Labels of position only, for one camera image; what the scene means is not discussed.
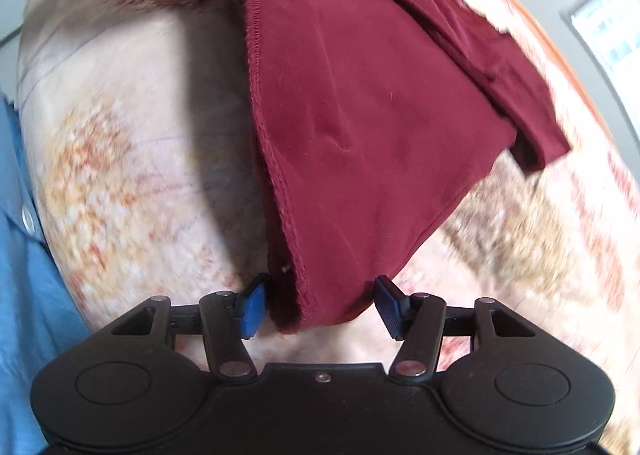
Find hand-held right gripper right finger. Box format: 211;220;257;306
374;275;537;383

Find person's blue shirt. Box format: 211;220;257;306
0;94;99;455

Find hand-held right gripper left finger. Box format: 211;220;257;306
110;273;272;382

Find floral quilt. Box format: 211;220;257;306
15;0;640;386

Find dark red long-sleeve shirt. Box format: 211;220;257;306
177;0;573;336

